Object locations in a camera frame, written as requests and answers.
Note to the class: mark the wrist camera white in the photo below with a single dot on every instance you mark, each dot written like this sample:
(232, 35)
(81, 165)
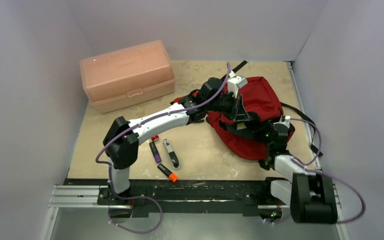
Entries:
(285, 120)
(235, 82)

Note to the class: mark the purple black highlighter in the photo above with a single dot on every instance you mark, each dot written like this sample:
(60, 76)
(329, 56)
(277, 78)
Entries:
(155, 152)

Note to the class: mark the orange black highlighter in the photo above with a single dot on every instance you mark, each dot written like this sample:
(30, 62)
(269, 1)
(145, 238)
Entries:
(169, 174)

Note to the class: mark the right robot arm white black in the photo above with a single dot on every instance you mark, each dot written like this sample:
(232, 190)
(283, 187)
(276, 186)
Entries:
(309, 194)

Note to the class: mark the pink plastic storage box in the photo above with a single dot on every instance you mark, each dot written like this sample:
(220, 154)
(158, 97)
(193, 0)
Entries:
(128, 76)

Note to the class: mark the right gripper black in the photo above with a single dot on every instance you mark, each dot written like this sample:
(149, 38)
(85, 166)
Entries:
(256, 131)

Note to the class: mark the red black glue stick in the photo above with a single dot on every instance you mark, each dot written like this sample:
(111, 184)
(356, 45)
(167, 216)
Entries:
(155, 138)

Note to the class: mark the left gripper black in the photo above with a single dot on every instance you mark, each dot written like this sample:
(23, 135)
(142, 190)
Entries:
(240, 114)

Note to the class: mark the red backpack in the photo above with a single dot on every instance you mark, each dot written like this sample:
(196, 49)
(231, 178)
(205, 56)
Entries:
(260, 98)

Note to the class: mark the black metal base plate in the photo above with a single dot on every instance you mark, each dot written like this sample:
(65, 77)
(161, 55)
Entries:
(246, 197)

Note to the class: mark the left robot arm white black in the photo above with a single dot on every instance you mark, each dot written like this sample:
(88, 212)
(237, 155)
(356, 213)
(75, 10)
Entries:
(122, 141)

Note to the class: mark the aluminium frame rails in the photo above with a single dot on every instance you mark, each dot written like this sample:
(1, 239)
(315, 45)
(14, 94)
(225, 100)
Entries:
(280, 76)

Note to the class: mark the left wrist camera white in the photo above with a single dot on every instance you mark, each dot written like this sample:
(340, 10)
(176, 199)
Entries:
(235, 82)

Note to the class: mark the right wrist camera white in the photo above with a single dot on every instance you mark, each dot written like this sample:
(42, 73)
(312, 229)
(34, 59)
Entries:
(285, 120)

